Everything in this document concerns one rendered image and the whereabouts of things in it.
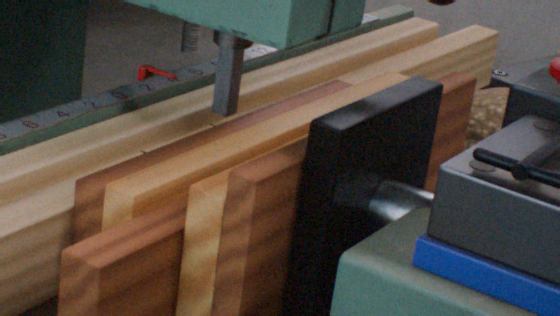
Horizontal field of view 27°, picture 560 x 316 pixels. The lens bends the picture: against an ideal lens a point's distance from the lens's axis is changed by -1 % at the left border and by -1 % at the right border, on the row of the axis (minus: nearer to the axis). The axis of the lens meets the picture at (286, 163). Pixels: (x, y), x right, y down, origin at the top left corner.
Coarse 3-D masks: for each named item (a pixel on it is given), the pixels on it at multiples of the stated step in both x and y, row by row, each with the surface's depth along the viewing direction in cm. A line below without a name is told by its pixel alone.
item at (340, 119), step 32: (384, 96) 49; (416, 96) 49; (320, 128) 45; (352, 128) 45; (384, 128) 47; (416, 128) 50; (320, 160) 45; (352, 160) 46; (384, 160) 49; (416, 160) 51; (320, 192) 46; (352, 192) 47; (384, 192) 48; (416, 192) 48; (320, 224) 46; (352, 224) 48; (384, 224) 48; (320, 256) 46; (288, 288) 48; (320, 288) 47
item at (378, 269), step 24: (408, 216) 47; (384, 240) 44; (408, 240) 44; (360, 264) 42; (384, 264) 42; (408, 264) 43; (336, 288) 43; (360, 288) 43; (384, 288) 42; (408, 288) 42; (432, 288) 41; (456, 288) 41; (336, 312) 43; (360, 312) 43; (384, 312) 42; (408, 312) 42; (432, 312) 41; (456, 312) 41; (480, 312) 40; (504, 312) 40; (528, 312) 40
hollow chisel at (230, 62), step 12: (228, 60) 56; (240, 60) 56; (216, 72) 57; (228, 72) 56; (240, 72) 57; (216, 84) 57; (228, 84) 56; (216, 96) 57; (228, 96) 57; (216, 108) 57; (228, 108) 57
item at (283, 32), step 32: (128, 0) 55; (160, 0) 53; (192, 0) 52; (224, 0) 52; (256, 0) 51; (288, 0) 50; (320, 0) 52; (352, 0) 54; (224, 32) 52; (256, 32) 51; (288, 32) 50; (320, 32) 53
